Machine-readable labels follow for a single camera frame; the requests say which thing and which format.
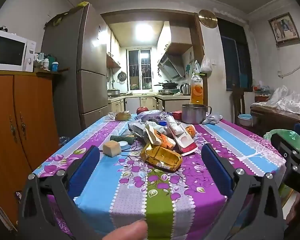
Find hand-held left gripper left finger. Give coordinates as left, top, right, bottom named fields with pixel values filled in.
left=18, top=145, right=103, bottom=240

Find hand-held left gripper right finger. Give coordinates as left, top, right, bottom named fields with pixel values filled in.
left=201, top=144, right=286, bottom=240

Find green trash bin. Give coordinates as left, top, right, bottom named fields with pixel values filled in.
left=263, top=129, right=300, bottom=198

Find beige sponge block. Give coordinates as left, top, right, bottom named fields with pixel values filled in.
left=102, top=141, right=122, bottom=158

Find red white carton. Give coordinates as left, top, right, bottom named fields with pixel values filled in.
left=167, top=119, right=198, bottom=155

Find dark green scrubber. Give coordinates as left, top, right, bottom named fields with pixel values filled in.
left=110, top=135, right=136, bottom=145

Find gold snack packet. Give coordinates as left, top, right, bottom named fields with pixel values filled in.
left=140, top=144, right=183, bottom=173

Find silver packet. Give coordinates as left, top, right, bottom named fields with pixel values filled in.
left=127, top=121, right=150, bottom=140

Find orange white snack packet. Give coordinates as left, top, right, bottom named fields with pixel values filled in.
left=144, top=124, right=177, bottom=148

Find person's left hand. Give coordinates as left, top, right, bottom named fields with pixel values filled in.
left=102, top=220, right=149, bottom=240

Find floral purple tablecloth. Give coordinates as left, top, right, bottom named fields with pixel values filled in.
left=32, top=112, right=287, bottom=240

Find dark wooden table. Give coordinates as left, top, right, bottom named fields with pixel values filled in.
left=250, top=103, right=300, bottom=137

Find white plastic sheet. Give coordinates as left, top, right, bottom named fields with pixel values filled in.
left=264, top=85, right=300, bottom=117

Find grey cloth rag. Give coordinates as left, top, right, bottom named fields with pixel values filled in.
left=202, top=114, right=223, bottom=126

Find red container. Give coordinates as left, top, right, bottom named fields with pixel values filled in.
left=253, top=86, right=271, bottom=103

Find blue basin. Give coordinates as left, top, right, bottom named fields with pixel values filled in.
left=238, top=113, right=253, bottom=127

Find metal pot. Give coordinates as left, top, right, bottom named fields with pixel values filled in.
left=181, top=104, right=212, bottom=125

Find dark wooden chair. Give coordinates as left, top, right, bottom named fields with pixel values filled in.
left=231, top=84, right=246, bottom=126

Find orange wooden cabinet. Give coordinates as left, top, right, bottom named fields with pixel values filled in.
left=0, top=69, right=60, bottom=232

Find purple white plastic bag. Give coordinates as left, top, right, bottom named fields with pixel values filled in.
left=137, top=110, right=171, bottom=123

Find orange juice bottle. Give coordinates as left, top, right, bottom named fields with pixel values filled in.
left=190, top=61, right=204, bottom=105

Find kitchen base cabinets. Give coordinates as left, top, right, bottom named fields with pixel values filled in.
left=107, top=93, right=191, bottom=113

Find black wok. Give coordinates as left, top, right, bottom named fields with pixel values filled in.
left=154, top=80, right=180, bottom=89

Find dark window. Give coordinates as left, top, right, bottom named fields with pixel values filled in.
left=217, top=17, right=253, bottom=92

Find grey refrigerator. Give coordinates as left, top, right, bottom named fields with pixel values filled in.
left=41, top=3, right=109, bottom=132

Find white hanging plastic bag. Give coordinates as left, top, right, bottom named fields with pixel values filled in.
left=200, top=54, right=213, bottom=74

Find kitchen window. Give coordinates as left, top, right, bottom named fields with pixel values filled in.
left=126, top=47, right=152, bottom=91

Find metal range hood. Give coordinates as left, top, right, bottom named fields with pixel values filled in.
left=157, top=54, right=186, bottom=81

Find white microwave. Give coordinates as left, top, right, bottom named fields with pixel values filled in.
left=0, top=29, right=37, bottom=73

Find kitchen ceiling light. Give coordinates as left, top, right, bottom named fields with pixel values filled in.
left=134, top=22, right=153, bottom=45

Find grey wall cable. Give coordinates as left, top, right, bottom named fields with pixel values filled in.
left=277, top=52, right=300, bottom=78

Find framed wall picture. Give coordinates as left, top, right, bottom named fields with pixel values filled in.
left=268, top=12, right=300, bottom=46

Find cream kitchen wall cabinet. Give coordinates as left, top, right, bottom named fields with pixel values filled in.
left=157, top=21, right=193, bottom=56
left=106, top=28, right=121, bottom=69

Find gold round wall clock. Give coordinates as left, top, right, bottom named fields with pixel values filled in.
left=198, top=9, right=218, bottom=29

